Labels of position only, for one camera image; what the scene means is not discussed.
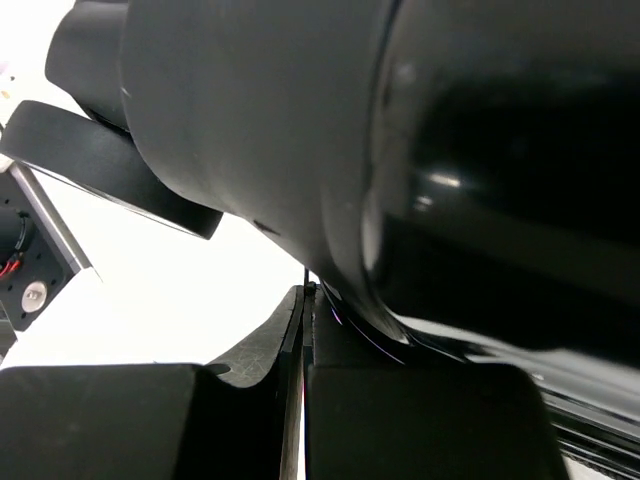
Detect black white astronaut suitcase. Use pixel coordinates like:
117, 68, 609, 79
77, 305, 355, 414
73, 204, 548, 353
1, 1, 639, 479

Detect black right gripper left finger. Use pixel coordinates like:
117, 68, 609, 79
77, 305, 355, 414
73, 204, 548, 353
1, 286, 304, 479

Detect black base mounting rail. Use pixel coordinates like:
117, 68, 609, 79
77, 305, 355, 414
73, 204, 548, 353
1, 157, 91, 357

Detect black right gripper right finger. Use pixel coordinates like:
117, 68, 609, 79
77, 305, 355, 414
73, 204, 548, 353
303, 289, 568, 479

